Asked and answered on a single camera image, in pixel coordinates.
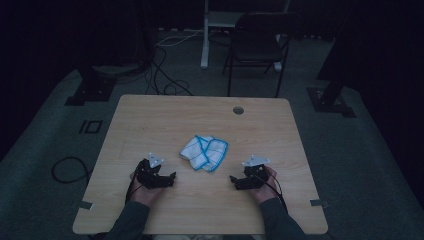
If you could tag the round table grommet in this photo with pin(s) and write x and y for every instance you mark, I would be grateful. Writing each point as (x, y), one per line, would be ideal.
(238, 110)

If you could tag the black stand base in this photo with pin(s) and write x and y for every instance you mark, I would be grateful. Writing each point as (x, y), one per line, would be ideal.
(91, 90)
(330, 100)

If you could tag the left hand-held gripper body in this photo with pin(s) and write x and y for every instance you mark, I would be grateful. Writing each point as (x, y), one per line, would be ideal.
(151, 178)

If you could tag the person's right hand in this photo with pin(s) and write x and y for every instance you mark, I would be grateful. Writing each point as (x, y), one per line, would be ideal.
(265, 193)

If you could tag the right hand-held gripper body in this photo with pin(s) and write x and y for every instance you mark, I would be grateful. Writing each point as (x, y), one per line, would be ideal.
(255, 175)

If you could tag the person's left hand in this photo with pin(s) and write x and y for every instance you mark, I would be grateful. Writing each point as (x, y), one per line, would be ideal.
(146, 196)

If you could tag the white cloth with blue edge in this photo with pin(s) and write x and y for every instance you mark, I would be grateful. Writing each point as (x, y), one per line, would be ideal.
(205, 153)

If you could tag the white desk frame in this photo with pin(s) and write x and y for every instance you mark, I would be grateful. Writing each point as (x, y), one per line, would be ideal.
(204, 40)

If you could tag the grey tape piece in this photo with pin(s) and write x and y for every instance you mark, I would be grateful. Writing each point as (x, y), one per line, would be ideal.
(85, 205)
(318, 202)

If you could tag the black folding chair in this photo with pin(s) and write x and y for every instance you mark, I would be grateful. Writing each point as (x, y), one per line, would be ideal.
(256, 43)

